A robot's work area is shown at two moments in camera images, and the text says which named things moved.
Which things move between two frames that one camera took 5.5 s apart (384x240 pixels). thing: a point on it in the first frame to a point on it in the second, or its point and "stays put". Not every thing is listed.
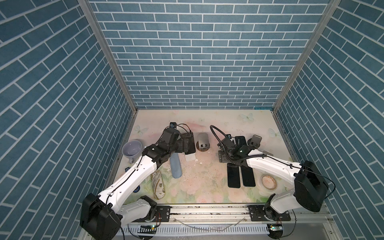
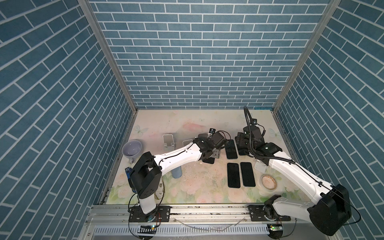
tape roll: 269,181 stays put
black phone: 248,177 stays put
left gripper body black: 179,146 to 215,153
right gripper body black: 224,157 to 241,136
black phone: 233,178 stays put
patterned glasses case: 159,190 stays put
